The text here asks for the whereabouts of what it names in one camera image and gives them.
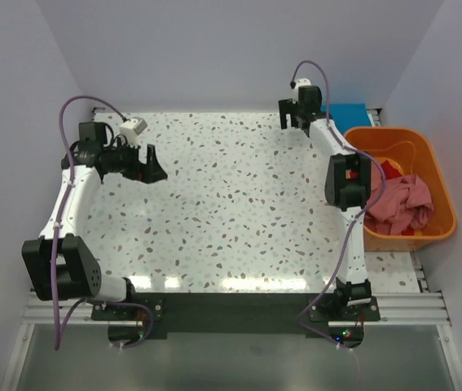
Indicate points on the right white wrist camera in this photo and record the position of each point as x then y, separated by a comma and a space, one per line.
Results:
296, 86

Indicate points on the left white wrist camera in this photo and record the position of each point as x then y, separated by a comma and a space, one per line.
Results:
131, 129

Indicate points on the pink t shirt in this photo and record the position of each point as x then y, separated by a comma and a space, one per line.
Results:
403, 209

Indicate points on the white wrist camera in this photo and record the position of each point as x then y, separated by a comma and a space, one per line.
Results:
296, 86
131, 129

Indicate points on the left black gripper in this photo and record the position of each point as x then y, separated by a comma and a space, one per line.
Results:
151, 172

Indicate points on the blue t shirt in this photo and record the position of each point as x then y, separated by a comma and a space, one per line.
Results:
349, 115

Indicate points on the orange plastic basket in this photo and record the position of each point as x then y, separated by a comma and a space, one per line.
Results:
409, 152

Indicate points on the red t shirt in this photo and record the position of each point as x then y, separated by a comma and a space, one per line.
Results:
391, 174

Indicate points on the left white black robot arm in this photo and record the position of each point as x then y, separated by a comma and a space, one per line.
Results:
60, 264

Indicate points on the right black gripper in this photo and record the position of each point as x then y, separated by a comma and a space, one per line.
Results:
287, 107

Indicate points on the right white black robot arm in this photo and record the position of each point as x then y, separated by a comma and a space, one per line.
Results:
347, 189

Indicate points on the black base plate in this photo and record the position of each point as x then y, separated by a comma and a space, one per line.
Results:
155, 316

